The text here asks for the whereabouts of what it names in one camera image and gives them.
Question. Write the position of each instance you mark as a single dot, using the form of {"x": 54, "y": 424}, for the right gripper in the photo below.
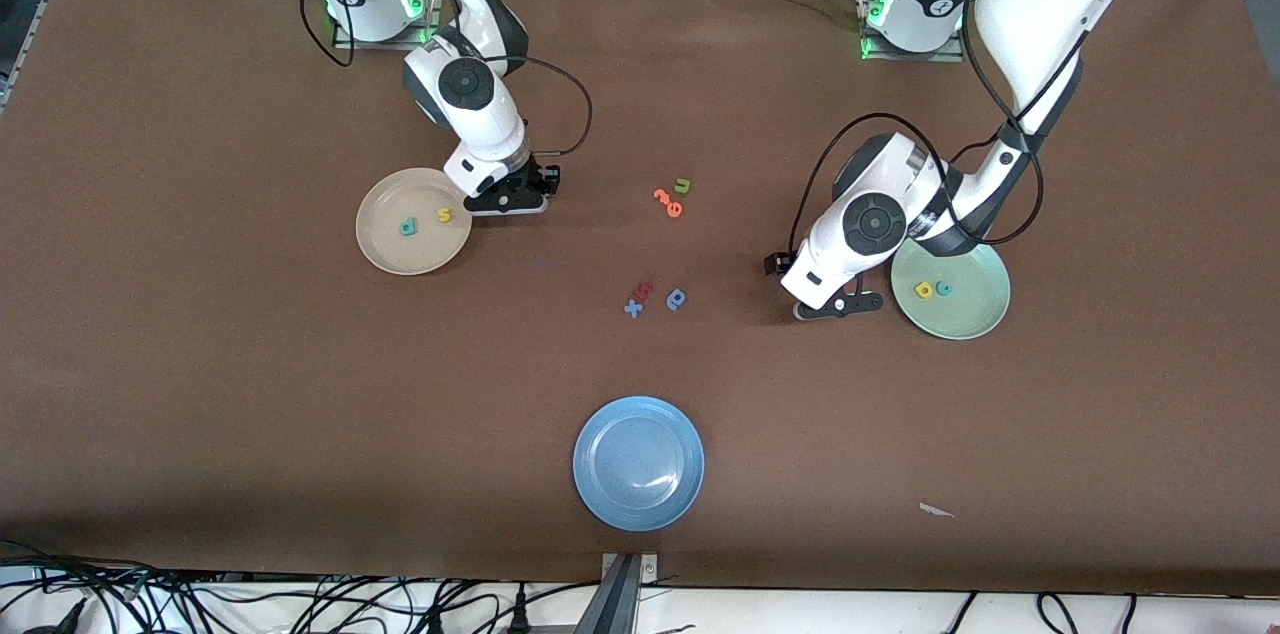
{"x": 527, "y": 176}

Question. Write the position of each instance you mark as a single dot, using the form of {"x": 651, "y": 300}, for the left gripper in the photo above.
{"x": 775, "y": 264}

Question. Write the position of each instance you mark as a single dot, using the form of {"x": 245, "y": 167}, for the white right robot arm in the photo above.
{"x": 490, "y": 124}

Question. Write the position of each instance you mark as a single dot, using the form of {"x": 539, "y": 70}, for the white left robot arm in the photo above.
{"x": 1040, "y": 4}

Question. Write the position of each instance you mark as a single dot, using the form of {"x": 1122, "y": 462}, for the blue foam letter a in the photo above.
{"x": 677, "y": 300}

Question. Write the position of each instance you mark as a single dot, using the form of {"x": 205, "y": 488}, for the beige brown plate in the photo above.
{"x": 400, "y": 249}

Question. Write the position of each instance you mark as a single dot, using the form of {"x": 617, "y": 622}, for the pale green plate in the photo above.
{"x": 965, "y": 317}

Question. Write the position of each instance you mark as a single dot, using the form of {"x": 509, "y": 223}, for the blue plate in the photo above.
{"x": 638, "y": 463}

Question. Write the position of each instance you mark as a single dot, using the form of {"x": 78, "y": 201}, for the white paper scrap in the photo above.
{"x": 934, "y": 510}

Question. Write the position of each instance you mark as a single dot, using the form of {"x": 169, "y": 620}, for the black power plug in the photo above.
{"x": 435, "y": 622}
{"x": 519, "y": 614}

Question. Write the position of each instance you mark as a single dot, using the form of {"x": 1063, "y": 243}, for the long aluminium profile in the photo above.
{"x": 40, "y": 14}

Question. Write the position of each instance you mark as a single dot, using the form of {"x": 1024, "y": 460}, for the black jack plug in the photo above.
{"x": 65, "y": 619}

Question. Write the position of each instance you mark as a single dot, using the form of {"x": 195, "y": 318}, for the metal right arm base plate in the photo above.
{"x": 434, "y": 39}

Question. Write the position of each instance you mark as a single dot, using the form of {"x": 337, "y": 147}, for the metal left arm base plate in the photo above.
{"x": 950, "y": 57}

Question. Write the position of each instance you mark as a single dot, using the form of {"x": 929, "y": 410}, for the metal table bracket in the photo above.
{"x": 620, "y": 589}

